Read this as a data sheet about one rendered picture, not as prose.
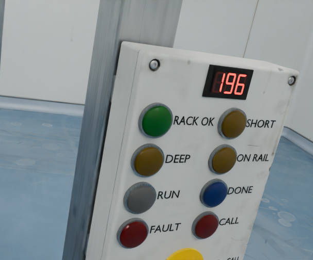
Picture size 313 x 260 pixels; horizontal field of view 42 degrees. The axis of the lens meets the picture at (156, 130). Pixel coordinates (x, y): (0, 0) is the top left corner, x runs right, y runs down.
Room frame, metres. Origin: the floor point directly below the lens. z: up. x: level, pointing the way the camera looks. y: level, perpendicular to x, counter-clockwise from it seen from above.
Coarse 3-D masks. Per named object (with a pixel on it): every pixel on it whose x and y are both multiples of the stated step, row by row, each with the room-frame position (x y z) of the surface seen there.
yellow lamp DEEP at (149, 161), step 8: (144, 152) 0.31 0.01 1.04; (152, 152) 0.32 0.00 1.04; (160, 152) 0.32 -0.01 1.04; (136, 160) 0.31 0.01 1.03; (144, 160) 0.31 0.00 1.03; (152, 160) 0.32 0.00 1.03; (160, 160) 0.32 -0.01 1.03; (136, 168) 0.31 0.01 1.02; (144, 168) 0.31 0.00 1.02; (152, 168) 0.32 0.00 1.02
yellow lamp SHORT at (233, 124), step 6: (228, 114) 0.36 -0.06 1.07; (234, 114) 0.36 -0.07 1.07; (240, 114) 0.36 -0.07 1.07; (228, 120) 0.35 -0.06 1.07; (234, 120) 0.36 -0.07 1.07; (240, 120) 0.36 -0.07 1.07; (222, 126) 0.35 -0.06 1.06; (228, 126) 0.35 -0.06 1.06; (234, 126) 0.36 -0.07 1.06; (240, 126) 0.36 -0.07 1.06; (222, 132) 0.35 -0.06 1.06; (228, 132) 0.35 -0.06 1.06; (234, 132) 0.36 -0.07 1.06; (240, 132) 0.36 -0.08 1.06
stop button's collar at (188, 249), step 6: (174, 252) 0.35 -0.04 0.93; (180, 252) 0.35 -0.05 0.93; (186, 252) 0.35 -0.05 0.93; (192, 252) 0.36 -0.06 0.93; (198, 252) 0.36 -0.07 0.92; (168, 258) 0.34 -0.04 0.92; (174, 258) 0.35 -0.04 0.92; (180, 258) 0.35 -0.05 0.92; (186, 258) 0.35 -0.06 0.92; (192, 258) 0.36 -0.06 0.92; (198, 258) 0.36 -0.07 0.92; (228, 258) 0.39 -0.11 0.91
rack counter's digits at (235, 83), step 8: (216, 72) 0.35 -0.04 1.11; (224, 72) 0.35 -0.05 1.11; (232, 72) 0.35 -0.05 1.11; (216, 80) 0.35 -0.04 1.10; (224, 80) 0.35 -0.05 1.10; (232, 80) 0.36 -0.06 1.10; (240, 80) 0.36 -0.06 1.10; (216, 88) 0.35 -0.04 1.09; (224, 88) 0.35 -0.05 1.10; (232, 88) 0.36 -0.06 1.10; (240, 88) 0.36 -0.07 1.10
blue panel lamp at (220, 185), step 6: (210, 186) 0.35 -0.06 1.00; (216, 186) 0.36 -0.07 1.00; (222, 186) 0.36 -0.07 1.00; (210, 192) 0.35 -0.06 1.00; (216, 192) 0.36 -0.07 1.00; (222, 192) 0.36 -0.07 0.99; (204, 198) 0.35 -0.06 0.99; (210, 198) 0.35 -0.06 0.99; (216, 198) 0.36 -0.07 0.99; (222, 198) 0.36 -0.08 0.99; (210, 204) 0.36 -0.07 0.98; (216, 204) 0.36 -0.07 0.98
